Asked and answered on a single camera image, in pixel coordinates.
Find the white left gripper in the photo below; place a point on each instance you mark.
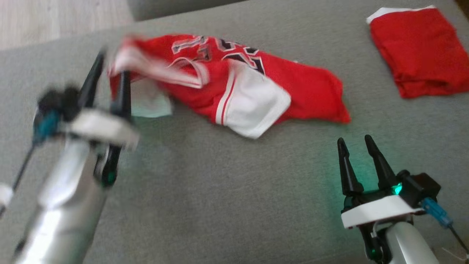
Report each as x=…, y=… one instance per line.
x=99, y=126

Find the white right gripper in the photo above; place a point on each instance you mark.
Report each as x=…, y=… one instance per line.
x=377, y=212

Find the red white basketball jersey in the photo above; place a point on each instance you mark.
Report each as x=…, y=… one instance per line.
x=249, y=88

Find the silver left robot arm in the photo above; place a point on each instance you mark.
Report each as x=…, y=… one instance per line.
x=66, y=212

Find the folded red garment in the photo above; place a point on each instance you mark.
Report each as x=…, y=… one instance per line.
x=421, y=51

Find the grey sofa block cushion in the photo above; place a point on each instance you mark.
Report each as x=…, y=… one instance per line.
x=176, y=7

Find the grey sofa seat cushion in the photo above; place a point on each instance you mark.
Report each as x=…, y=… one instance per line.
x=234, y=183

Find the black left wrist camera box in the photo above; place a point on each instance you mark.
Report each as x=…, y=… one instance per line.
x=55, y=113

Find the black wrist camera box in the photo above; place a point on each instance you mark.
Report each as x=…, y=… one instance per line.
x=419, y=187
x=55, y=113

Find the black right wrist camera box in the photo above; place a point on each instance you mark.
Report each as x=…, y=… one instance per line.
x=419, y=187

